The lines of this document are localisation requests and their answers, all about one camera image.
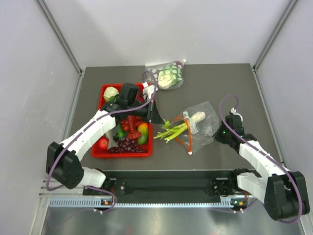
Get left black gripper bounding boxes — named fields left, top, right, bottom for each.
left=128, top=98, right=165, bottom=125

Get fake celery stalk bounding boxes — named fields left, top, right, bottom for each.
left=154, top=111, right=206, bottom=143

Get clear orange zip bag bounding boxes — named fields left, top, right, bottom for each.
left=172, top=101, right=220, bottom=155

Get fake grey fish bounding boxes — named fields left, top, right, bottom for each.
left=105, top=129, right=118, bottom=149

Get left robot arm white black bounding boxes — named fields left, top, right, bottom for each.
left=45, top=83, right=164, bottom=194

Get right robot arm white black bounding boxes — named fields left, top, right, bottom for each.
left=214, top=114, right=310, bottom=220

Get fake mango yellow green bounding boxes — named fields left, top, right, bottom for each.
left=137, top=123, right=149, bottom=145

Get fake red lobster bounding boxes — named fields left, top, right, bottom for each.
left=121, top=115, right=142, bottom=140

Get fake green cucumber in tray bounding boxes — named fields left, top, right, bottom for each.
left=117, top=124, right=125, bottom=140

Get fake purple grapes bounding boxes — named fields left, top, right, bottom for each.
left=108, top=138, right=147, bottom=154

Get fake cabbage in bag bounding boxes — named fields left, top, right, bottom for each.
left=157, top=63, right=183, bottom=90

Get clear bag with cabbage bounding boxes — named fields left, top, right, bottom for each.
left=145, top=59, right=186, bottom=90

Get fake white cauliflower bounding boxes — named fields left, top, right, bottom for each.
left=103, top=86, right=119, bottom=102

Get fake red strawberry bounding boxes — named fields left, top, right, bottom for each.
left=98, top=136, right=109, bottom=151

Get red plastic tray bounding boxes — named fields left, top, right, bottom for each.
left=91, top=83, right=154, bottom=159

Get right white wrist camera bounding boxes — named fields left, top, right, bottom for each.
left=230, top=107, right=243, bottom=121

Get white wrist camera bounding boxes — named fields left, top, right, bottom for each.
left=230, top=107, right=243, bottom=121
left=142, top=82, right=158, bottom=100

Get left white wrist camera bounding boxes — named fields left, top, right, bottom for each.
left=142, top=82, right=158, bottom=100

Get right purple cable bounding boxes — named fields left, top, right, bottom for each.
left=219, top=94, right=304, bottom=225

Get purple cable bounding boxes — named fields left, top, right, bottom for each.
left=45, top=70, right=158, bottom=191
left=219, top=94, right=304, bottom=225

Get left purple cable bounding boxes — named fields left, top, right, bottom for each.
left=45, top=70, right=158, bottom=191

